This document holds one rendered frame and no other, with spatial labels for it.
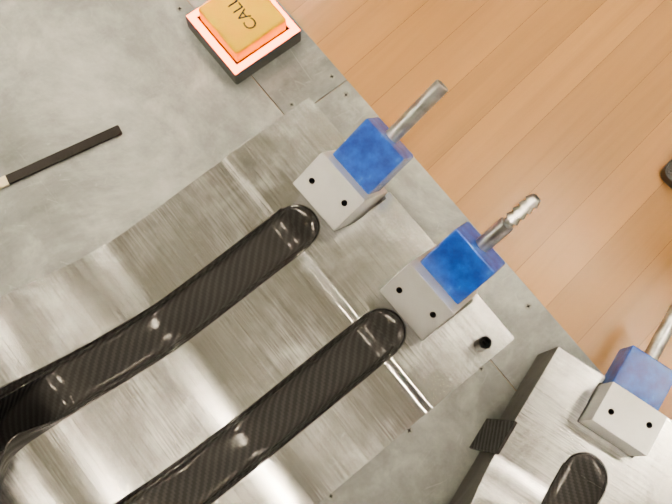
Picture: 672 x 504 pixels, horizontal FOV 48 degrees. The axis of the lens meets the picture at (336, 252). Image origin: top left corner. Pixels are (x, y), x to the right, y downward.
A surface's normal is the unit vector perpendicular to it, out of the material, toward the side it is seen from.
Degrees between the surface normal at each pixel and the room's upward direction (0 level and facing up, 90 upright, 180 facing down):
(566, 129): 0
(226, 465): 24
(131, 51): 0
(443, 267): 44
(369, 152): 37
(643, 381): 0
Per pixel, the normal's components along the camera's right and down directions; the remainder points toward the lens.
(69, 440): 0.32, -0.45
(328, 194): -0.39, 0.19
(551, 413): 0.05, -0.25
